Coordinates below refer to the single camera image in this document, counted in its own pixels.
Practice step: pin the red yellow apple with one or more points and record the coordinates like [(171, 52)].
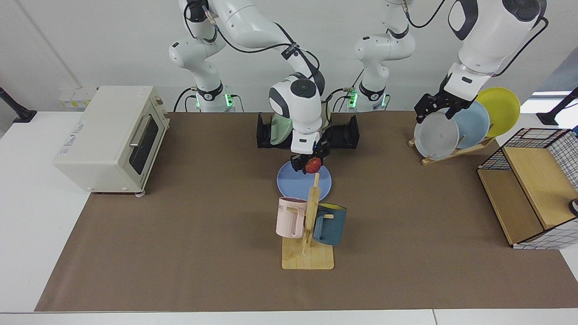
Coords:
[(313, 165)]

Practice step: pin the light blue plate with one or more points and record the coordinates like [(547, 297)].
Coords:
[(474, 124)]

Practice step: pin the grey plate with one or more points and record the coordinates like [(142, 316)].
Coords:
[(435, 137)]

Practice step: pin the black dish rack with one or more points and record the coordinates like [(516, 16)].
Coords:
[(347, 135)]

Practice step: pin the pale green plate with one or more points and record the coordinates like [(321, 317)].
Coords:
[(280, 131)]

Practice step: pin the wooden plate rack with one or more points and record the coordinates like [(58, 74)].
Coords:
[(469, 148)]

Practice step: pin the yellow plate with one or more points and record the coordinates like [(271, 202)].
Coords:
[(501, 110)]

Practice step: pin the pink cup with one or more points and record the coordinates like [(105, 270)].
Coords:
[(289, 219)]

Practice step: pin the dark teal cup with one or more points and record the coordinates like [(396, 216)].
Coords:
[(334, 225)]

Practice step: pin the wooden cup stand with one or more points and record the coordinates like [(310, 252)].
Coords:
[(311, 259)]

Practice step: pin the brown table cloth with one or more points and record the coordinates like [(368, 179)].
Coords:
[(180, 253)]

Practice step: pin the small black round object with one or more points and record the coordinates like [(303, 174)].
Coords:
[(574, 206)]

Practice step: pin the pale toaster oven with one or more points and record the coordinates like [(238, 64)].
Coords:
[(95, 140)]

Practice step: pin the white wall socket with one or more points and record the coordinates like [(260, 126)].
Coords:
[(76, 100)]

